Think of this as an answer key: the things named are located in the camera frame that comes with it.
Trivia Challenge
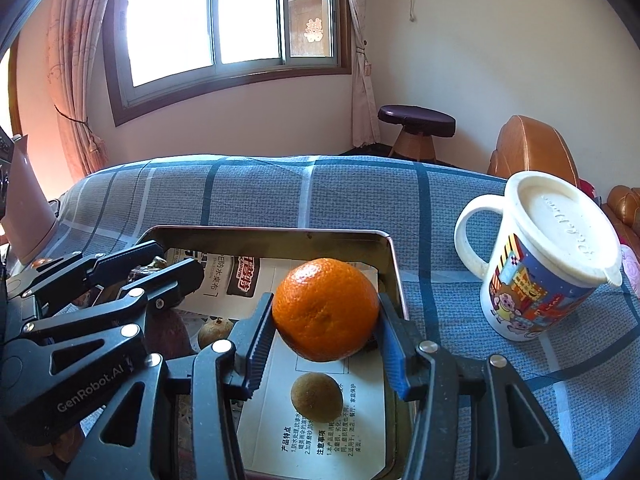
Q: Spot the small brown longan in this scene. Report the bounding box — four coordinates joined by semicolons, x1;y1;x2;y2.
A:
290;372;345;424
197;316;236;351

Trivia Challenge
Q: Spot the dark round stool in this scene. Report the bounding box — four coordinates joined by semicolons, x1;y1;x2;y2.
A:
377;105;457;162

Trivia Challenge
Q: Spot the pink patterned curtain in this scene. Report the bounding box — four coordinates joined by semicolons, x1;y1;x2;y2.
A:
45;0;133;176

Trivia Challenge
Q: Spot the printed paper liner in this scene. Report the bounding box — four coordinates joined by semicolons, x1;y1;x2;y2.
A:
165;247;388;476

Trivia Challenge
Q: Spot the pink kettle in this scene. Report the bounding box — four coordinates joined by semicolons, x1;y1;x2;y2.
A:
0;132;60;266

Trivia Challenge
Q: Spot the white cartoon print mug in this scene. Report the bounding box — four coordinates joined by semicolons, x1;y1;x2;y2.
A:
454;171;626;342

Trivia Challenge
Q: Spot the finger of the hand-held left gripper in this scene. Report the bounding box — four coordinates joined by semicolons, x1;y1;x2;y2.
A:
20;240;166;311
22;258;206;343

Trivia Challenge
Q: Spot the white plastic mug lid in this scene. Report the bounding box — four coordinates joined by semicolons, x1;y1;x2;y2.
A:
504;171;626;288

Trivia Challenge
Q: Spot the blue plaid tablecloth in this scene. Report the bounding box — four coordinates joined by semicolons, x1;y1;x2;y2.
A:
0;154;640;480

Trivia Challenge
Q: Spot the sliding glass window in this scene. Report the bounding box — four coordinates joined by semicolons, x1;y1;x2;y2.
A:
102;0;353;128

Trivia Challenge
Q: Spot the pink metal tin box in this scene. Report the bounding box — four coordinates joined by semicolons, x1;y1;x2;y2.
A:
135;225;411;480

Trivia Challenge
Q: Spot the dark purple round fruit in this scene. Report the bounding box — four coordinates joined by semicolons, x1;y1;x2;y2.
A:
145;307;198;361

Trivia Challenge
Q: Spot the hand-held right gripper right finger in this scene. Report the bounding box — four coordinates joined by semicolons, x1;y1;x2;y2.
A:
375;292;566;480

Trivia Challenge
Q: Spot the brown leather armchair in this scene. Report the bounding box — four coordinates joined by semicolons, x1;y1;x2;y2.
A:
487;115;583;186

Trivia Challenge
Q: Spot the beige tied curtain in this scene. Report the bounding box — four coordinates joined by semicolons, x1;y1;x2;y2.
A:
340;0;383;148

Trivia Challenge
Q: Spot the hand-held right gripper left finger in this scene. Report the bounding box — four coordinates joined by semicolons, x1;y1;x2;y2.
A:
80;292;276;480

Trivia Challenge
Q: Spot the brown wrinkled date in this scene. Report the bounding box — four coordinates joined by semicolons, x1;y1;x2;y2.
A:
131;256;168;281

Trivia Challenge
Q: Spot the pink floral cushion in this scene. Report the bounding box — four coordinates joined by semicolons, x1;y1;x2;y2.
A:
620;245;640;293

